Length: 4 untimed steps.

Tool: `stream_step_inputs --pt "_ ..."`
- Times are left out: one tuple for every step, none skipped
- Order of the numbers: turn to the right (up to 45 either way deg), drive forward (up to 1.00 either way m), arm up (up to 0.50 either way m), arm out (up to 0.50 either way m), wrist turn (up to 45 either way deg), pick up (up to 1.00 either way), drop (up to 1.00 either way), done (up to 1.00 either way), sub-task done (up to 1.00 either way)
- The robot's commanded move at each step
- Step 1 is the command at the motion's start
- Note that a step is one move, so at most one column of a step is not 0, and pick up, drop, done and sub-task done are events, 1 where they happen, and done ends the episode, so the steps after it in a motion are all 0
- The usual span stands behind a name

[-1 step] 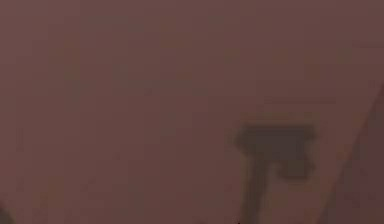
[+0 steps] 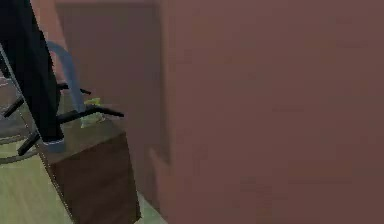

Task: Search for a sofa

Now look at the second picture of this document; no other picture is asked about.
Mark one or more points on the small yellow-green object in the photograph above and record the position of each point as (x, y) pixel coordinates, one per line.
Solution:
(92, 119)

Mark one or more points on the blue-grey curved strip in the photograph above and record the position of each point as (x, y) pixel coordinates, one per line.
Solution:
(70, 73)

